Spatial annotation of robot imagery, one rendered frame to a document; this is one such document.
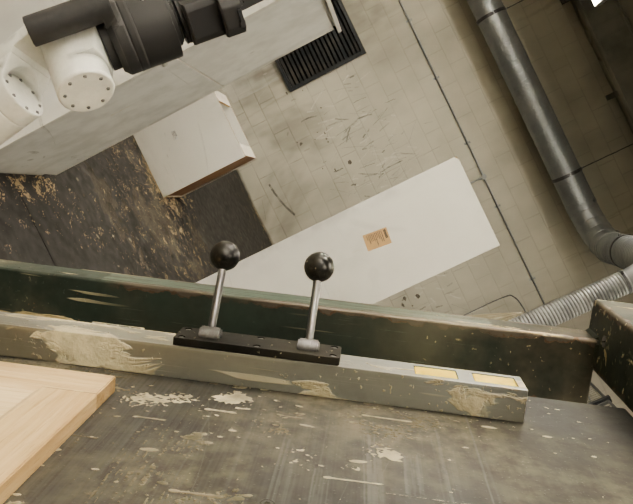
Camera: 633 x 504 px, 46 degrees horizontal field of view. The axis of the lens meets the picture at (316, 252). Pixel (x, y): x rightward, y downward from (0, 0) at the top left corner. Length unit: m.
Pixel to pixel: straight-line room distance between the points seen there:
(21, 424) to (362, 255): 3.78
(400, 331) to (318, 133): 7.82
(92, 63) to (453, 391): 0.56
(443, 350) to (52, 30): 0.68
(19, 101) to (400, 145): 7.99
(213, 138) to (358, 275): 1.90
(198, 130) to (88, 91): 4.92
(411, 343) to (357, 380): 0.25
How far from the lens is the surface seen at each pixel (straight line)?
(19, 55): 0.97
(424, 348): 1.12
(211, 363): 0.89
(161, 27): 0.90
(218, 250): 0.92
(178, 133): 5.85
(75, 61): 0.89
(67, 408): 0.77
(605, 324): 1.14
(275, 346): 0.89
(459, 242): 4.42
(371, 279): 4.43
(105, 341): 0.92
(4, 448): 0.69
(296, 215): 8.89
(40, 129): 3.32
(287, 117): 8.95
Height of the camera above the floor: 1.67
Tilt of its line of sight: 8 degrees down
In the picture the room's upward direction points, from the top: 64 degrees clockwise
